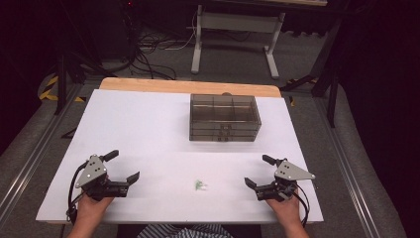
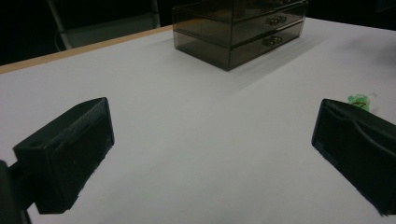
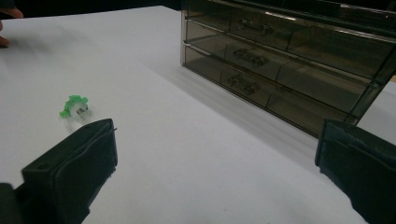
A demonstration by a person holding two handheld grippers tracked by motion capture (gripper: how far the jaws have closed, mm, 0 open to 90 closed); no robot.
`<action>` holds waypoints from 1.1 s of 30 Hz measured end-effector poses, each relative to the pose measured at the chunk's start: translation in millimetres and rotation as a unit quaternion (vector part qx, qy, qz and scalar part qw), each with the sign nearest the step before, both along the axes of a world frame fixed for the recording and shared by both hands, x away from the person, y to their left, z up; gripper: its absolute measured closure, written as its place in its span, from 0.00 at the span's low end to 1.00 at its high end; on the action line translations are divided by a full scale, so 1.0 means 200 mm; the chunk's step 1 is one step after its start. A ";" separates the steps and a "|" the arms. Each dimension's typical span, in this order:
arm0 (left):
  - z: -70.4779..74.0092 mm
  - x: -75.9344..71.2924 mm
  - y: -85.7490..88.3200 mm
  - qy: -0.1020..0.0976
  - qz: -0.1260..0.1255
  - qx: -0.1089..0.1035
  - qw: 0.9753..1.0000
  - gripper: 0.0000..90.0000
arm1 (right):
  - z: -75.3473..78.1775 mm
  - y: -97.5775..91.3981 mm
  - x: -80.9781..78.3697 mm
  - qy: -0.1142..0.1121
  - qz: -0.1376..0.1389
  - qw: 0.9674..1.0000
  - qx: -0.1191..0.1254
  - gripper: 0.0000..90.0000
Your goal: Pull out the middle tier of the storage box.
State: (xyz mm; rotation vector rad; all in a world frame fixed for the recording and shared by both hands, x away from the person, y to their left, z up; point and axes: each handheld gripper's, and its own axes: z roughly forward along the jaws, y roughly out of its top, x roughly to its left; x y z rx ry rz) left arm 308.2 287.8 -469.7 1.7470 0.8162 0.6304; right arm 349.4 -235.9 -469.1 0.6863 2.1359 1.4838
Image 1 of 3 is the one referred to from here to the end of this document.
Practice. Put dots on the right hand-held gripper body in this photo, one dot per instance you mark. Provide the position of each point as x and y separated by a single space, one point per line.
290 173

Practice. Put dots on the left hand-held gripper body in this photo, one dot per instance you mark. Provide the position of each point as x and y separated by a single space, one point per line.
94 172

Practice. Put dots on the small green white plastic piece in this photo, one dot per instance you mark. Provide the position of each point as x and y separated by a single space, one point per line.
200 185

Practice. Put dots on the smoked clear plastic drawer box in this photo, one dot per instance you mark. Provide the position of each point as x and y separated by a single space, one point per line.
224 112

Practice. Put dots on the person's left hand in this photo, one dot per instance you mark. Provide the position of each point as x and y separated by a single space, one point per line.
92 208

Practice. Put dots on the person's right hand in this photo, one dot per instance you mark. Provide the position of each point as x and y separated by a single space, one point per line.
287 210

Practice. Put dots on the white board sheet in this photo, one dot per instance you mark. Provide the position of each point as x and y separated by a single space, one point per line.
158 139

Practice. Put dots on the striped shirt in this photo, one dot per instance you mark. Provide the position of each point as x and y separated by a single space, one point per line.
185 231

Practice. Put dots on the black metal stand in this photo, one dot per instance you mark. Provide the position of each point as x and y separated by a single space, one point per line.
61 82
332 89

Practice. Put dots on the aluminium rail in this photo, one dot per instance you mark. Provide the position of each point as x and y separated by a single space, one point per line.
36 162
350 172

